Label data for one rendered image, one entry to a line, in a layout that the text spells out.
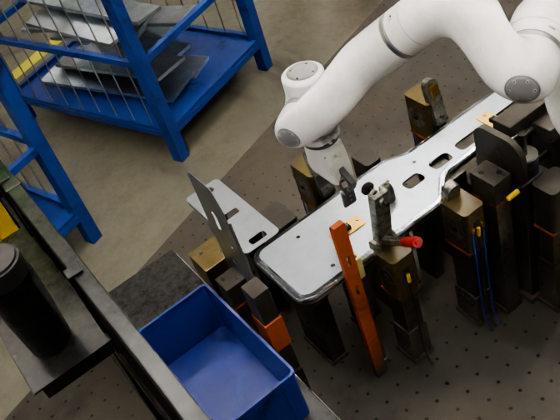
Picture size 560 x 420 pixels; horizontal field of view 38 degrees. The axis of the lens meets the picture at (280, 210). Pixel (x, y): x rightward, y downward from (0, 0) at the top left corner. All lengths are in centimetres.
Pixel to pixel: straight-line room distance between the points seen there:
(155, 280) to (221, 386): 36
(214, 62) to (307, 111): 272
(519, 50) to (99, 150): 316
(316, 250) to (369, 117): 89
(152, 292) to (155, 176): 208
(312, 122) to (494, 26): 37
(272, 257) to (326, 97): 50
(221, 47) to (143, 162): 74
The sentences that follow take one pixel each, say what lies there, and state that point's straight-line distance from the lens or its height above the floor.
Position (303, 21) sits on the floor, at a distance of 462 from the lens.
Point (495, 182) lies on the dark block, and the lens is 170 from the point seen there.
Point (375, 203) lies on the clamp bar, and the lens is 157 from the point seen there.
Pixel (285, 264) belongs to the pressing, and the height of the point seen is 100.
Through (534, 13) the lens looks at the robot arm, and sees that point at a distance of 137.
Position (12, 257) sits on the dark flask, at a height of 161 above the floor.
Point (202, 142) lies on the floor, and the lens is 396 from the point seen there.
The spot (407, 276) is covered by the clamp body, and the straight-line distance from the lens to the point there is 170.
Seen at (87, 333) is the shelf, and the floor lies 143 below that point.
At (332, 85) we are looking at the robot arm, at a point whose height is 146.
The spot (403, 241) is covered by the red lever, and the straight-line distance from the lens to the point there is 160.
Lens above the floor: 228
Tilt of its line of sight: 42 degrees down
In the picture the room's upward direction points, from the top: 20 degrees counter-clockwise
